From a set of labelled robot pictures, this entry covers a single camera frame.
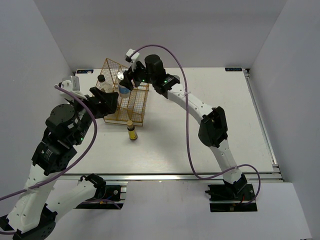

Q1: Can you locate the aluminium front rail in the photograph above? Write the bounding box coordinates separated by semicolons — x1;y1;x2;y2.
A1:
59;173;283;181

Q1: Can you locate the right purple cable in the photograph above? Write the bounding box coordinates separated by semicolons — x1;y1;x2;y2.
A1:
129;44;263;205

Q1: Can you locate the gold wire basket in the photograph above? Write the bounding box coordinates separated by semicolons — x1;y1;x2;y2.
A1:
100;58;150;126

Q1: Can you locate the white jar blue label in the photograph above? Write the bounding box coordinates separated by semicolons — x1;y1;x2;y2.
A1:
116;71;131;99

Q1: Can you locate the right blue table sticker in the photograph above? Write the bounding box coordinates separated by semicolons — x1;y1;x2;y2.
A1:
224;67;243;72

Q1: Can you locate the purple cable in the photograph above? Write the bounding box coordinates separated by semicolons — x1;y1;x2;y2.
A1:
0;84;122;236
129;44;263;205

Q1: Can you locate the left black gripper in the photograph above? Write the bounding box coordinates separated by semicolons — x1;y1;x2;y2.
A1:
66;86;119;144

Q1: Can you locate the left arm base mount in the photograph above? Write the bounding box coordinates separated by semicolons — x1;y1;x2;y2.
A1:
75;184;127;210

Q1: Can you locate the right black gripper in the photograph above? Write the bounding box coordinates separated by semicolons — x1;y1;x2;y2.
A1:
120;59;156;91

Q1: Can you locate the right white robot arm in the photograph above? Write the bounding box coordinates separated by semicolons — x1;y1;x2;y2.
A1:
120;49;247;200

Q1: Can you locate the dark sauce glass bottle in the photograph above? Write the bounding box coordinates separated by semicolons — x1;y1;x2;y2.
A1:
97;74;113;93

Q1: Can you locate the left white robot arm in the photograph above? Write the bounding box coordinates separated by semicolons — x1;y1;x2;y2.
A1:
0;87;119;240

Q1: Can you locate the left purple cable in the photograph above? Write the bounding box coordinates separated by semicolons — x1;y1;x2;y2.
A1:
0;84;122;236

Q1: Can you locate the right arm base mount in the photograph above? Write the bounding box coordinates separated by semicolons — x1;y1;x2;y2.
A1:
205;184;258;213

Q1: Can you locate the small yellow bottle left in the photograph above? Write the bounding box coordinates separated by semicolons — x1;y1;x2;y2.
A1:
126;120;138;141

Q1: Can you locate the left blue table sticker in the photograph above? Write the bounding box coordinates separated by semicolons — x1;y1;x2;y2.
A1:
76;69;94;74

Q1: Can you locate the blue table sticker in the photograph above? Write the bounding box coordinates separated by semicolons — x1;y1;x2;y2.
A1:
224;67;243;72
76;69;94;74

